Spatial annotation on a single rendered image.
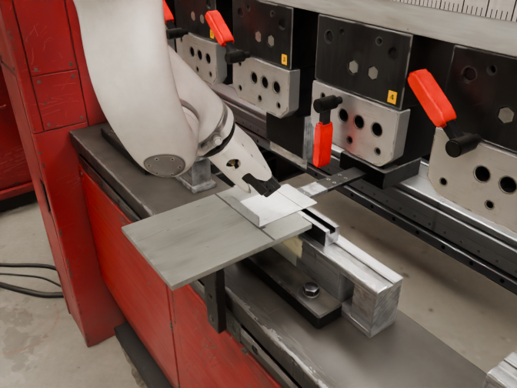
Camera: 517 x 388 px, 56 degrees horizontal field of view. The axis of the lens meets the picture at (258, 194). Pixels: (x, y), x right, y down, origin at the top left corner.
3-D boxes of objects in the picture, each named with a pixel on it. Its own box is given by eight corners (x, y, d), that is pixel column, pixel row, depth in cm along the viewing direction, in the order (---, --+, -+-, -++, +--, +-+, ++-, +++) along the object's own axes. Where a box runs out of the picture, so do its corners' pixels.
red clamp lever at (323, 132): (308, 165, 66) (312, 97, 61) (330, 158, 68) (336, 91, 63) (317, 171, 65) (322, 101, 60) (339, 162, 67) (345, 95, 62)
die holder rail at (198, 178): (113, 127, 149) (108, 97, 144) (131, 122, 152) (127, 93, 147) (194, 194, 114) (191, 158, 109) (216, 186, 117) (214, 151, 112)
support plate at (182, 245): (121, 232, 81) (121, 226, 81) (250, 185, 94) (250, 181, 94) (171, 291, 69) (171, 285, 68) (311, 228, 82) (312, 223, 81)
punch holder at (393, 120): (308, 132, 70) (315, 13, 62) (351, 119, 75) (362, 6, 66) (389, 172, 60) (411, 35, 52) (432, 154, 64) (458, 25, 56)
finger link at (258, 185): (266, 195, 69) (268, 188, 75) (233, 152, 68) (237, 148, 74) (260, 200, 70) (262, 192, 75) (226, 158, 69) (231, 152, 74)
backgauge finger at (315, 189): (282, 188, 95) (283, 165, 92) (374, 154, 108) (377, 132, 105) (325, 215, 86) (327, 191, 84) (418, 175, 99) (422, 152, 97)
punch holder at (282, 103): (232, 95, 84) (230, -6, 76) (271, 86, 89) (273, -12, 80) (287, 122, 74) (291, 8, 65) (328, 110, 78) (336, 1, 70)
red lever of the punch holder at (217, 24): (204, 8, 76) (231, 59, 74) (226, 6, 78) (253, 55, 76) (201, 17, 77) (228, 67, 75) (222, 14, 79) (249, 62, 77)
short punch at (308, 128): (265, 150, 87) (266, 99, 83) (275, 147, 88) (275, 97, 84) (301, 171, 80) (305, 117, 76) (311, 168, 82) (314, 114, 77)
